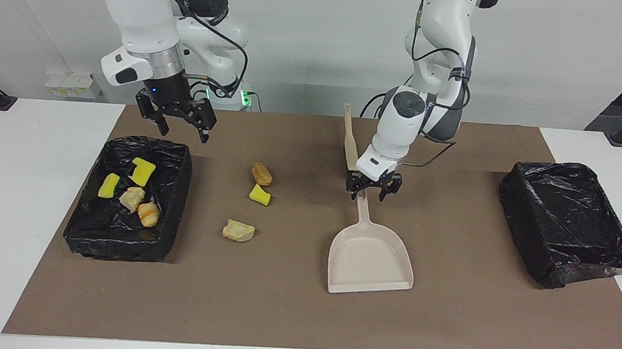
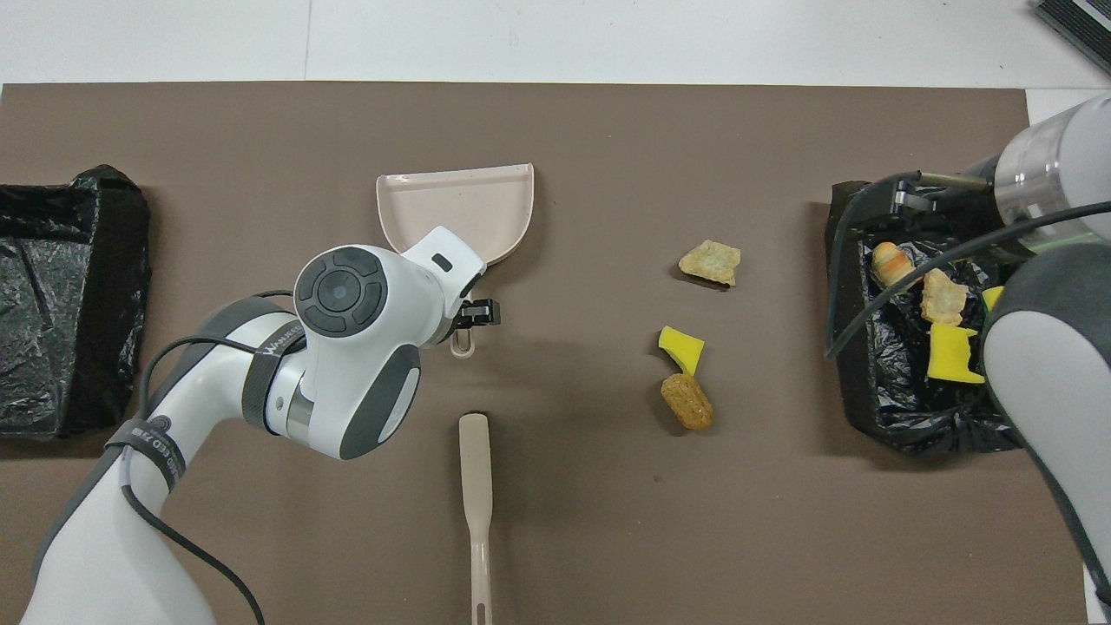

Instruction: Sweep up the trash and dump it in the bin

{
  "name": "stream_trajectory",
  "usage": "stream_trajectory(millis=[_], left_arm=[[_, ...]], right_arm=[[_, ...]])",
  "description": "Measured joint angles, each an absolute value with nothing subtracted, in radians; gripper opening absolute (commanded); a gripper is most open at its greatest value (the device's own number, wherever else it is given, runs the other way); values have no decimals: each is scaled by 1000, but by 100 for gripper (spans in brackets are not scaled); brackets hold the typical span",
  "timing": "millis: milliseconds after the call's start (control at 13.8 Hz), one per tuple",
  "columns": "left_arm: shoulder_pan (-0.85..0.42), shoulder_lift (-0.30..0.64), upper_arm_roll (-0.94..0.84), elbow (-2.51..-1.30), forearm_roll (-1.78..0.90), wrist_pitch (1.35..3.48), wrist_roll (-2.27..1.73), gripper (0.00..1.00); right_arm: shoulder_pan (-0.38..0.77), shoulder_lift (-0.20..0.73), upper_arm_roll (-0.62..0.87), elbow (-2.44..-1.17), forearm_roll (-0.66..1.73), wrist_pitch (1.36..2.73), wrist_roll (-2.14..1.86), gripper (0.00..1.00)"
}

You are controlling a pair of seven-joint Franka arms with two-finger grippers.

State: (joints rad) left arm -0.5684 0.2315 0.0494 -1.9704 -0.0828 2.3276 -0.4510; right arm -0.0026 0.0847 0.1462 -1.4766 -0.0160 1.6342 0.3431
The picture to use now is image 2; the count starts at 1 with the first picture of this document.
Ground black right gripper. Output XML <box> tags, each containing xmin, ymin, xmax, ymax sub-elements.
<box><xmin>885</xmin><ymin>178</ymin><xmax>1008</xmax><ymax>253</ymax></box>

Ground pale bread chunk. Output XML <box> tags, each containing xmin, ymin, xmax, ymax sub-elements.
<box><xmin>678</xmin><ymin>240</ymin><xmax>742</xmax><ymax>287</ymax></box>
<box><xmin>920</xmin><ymin>269</ymin><xmax>969</xmax><ymax>326</ymax></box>

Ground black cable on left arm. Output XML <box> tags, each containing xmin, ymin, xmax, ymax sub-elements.
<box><xmin>120</xmin><ymin>291</ymin><xmax>296</xmax><ymax>625</ymax></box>

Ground striped orange croissant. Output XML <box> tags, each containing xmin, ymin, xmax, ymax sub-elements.
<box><xmin>871</xmin><ymin>241</ymin><xmax>917</xmax><ymax>287</ymax></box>

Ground large yellow sponge piece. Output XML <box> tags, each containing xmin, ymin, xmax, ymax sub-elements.
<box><xmin>927</xmin><ymin>324</ymin><xmax>986</xmax><ymax>385</ymax></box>

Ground beige hand brush black bristles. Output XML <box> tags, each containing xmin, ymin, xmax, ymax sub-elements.
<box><xmin>458</xmin><ymin>413</ymin><xmax>494</xmax><ymax>625</ymax></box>

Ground brown table mat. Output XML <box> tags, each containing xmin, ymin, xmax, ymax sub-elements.
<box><xmin>0</xmin><ymin>82</ymin><xmax>1090</xmax><ymax>625</ymax></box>

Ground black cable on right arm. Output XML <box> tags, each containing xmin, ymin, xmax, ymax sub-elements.
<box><xmin>825</xmin><ymin>169</ymin><xmax>1111</xmax><ymax>361</ymax></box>

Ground dark grey ridged device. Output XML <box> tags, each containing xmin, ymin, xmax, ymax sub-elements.
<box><xmin>1031</xmin><ymin>0</ymin><xmax>1111</xmax><ymax>77</ymax></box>

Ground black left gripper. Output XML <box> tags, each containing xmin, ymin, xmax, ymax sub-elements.
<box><xmin>447</xmin><ymin>299</ymin><xmax>502</xmax><ymax>335</ymax></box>

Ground brown oval bread roll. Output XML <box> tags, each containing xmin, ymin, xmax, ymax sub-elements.
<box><xmin>661</xmin><ymin>373</ymin><xmax>714</xmax><ymax>431</ymax></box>

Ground beige plastic dustpan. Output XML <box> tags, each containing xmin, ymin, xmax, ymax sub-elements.
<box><xmin>376</xmin><ymin>163</ymin><xmax>536</xmax><ymax>358</ymax></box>

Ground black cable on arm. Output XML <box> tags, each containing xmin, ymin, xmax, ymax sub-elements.
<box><xmin>825</xmin><ymin>169</ymin><xmax>1111</xmax><ymax>361</ymax></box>
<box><xmin>120</xmin><ymin>291</ymin><xmax>296</xmax><ymax>625</ymax></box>

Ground small yellow sponge piece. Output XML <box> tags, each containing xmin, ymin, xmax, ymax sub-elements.
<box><xmin>658</xmin><ymin>326</ymin><xmax>706</xmax><ymax>376</ymax></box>

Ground bin lined with black bag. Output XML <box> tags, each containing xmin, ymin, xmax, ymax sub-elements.
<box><xmin>825</xmin><ymin>172</ymin><xmax>1042</xmax><ymax>457</ymax></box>
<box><xmin>0</xmin><ymin>164</ymin><xmax>152</xmax><ymax>439</ymax></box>

